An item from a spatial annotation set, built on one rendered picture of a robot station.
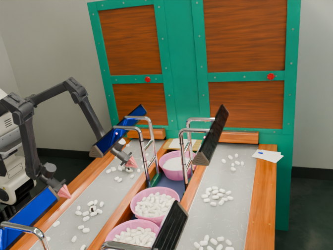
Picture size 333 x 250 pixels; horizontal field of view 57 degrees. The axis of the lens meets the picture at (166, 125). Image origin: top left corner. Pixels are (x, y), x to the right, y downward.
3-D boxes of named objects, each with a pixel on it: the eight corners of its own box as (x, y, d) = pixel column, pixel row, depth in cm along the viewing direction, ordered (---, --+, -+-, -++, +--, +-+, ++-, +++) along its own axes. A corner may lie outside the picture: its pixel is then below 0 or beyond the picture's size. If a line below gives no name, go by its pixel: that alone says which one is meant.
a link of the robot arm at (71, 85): (76, 72, 184) (67, 78, 176) (88, 92, 189) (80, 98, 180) (27, 95, 203) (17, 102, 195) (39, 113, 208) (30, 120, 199)
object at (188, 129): (183, 199, 178) (175, 129, 160) (192, 179, 195) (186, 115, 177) (215, 202, 171) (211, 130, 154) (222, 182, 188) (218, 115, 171)
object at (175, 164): (158, 178, 199) (157, 171, 196) (169, 161, 218) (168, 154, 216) (192, 182, 191) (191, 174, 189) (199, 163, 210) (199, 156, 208)
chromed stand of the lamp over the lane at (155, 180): (122, 191, 191) (109, 127, 174) (136, 174, 208) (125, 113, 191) (150, 195, 185) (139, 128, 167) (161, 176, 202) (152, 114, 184)
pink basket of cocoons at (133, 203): (131, 235, 155) (128, 220, 151) (134, 203, 179) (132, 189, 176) (183, 229, 155) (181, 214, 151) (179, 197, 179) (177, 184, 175)
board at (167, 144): (162, 149, 219) (162, 147, 219) (169, 139, 232) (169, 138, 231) (207, 151, 208) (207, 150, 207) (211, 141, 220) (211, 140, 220)
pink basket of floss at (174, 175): (170, 188, 189) (168, 175, 185) (154, 169, 212) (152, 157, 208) (207, 175, 197) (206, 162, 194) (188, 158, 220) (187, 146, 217)
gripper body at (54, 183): (67, 180, 171) (57, 172, 171) (55, 191, 162) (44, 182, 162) (63, 187, 174) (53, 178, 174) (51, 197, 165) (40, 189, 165)
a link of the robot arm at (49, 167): (35, 165, 172) (26, 175, 165) (41, 153, 166) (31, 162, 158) (53, 176, 173) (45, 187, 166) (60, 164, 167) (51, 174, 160)
